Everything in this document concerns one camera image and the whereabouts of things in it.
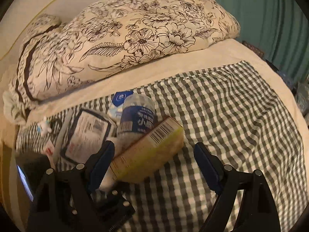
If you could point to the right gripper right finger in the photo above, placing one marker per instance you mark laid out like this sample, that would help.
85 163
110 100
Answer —
257 210

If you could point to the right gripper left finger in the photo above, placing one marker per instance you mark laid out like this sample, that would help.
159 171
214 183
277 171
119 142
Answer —
63 202

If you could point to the navy white tissue pack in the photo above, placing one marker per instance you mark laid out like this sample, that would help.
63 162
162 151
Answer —
90 129

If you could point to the brown yellow carton box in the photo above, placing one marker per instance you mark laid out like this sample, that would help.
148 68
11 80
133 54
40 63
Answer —
149 153

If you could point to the clear plastic water bottle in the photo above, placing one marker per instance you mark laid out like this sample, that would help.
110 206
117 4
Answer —
137 119

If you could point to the white plush toy blue star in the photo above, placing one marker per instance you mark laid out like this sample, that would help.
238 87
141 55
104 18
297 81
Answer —
44 127

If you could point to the white long-handled bath sponge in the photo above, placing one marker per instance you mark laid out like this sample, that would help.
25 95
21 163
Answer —
60 138

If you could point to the white red sachet packet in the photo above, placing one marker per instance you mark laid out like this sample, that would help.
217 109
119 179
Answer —
49 149

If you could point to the pale green towel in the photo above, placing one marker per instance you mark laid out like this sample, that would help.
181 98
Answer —
14 110

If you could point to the small blue tissue packet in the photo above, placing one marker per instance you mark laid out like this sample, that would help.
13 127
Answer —
116 107

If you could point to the floral patterned pillow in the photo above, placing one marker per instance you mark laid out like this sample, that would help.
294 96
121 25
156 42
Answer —
110 36

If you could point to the teal curtain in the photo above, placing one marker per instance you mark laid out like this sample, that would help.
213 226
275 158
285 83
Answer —
277 27

